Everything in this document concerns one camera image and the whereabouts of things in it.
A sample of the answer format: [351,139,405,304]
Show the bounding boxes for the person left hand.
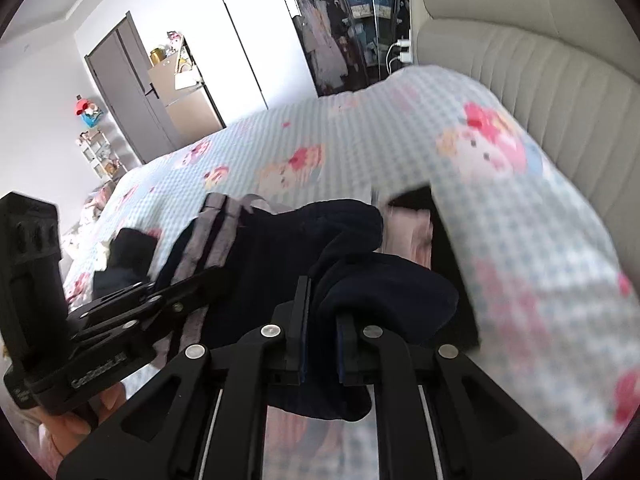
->
[35,382,126,457]

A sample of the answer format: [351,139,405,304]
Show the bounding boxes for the white wardrobe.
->
[143,0,317,124]

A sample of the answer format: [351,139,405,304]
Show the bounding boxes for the clothes rack with garments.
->
[285,0,409,96]

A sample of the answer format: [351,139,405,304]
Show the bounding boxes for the beige refrigerator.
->
[148,53,224,144]

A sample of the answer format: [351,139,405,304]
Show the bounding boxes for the small white shelf rack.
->
[76,128,127,182]

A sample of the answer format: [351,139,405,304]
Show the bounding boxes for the grey padded headboard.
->
[409,0,639,278]

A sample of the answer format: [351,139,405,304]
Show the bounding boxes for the black jacket on bed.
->
[92,228,157,299]

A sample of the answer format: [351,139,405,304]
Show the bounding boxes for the blue checkered cartoon blanket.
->
[63,66,639,474]

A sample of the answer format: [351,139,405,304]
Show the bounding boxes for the folded black garment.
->
[388,184,480,352]

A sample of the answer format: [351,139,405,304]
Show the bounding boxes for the red blue plush toy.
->
[75,94,103,128]

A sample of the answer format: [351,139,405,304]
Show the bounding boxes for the navy striped track pants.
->
[155,193,458,422]

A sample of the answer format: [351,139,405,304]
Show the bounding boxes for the folded pink garment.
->
[380,207,434,269]

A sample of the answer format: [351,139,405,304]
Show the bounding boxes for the grey door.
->
[85,14,184,164]

